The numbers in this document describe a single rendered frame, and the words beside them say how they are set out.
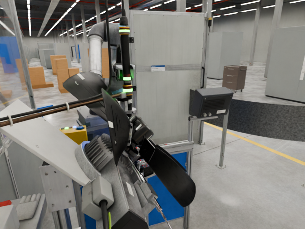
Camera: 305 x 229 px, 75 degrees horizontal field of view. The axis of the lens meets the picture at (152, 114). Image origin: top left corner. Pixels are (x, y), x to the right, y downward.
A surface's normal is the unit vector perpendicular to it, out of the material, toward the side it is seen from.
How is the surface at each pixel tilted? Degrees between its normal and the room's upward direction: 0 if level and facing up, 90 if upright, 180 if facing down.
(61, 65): 90
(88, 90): 51
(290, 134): 90
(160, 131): 90
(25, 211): 0
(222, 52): 90
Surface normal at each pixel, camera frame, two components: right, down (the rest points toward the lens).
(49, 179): 0.30, 0.29
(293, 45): -0.86, 0.17
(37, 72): 0.51, 0.26
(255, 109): -0.55, 0.27
